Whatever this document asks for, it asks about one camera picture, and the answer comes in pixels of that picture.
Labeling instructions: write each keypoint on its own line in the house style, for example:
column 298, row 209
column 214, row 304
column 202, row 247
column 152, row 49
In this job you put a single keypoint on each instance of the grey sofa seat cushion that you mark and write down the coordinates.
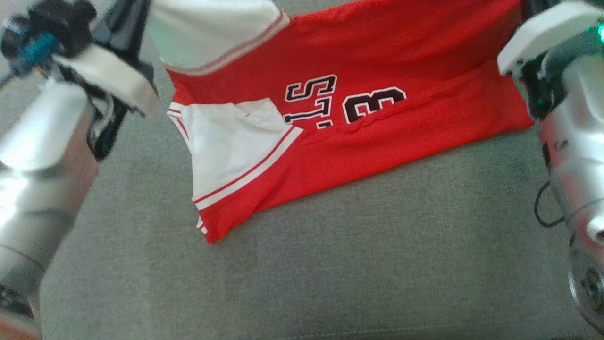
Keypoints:
column 330, row 274

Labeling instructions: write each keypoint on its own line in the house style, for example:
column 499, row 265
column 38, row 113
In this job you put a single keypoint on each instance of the red jersey with lettering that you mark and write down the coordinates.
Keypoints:
column 358, row 94

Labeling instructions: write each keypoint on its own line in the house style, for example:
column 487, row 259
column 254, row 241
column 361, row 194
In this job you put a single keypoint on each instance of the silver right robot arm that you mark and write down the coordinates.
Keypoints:
column 575, row 151

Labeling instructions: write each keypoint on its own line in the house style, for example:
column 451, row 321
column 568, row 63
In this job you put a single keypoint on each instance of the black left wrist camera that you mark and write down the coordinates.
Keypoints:
column 56, row 21

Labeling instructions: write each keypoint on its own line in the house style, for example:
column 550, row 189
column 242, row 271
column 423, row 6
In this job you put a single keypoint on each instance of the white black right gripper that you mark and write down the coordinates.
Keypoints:
column 542, row 35

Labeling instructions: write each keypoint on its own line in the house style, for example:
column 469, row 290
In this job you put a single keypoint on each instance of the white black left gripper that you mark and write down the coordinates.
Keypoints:
column 113, row 78

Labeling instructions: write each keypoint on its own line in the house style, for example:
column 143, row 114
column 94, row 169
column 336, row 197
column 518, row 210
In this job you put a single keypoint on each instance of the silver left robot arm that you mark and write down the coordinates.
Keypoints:
column 42, row 179

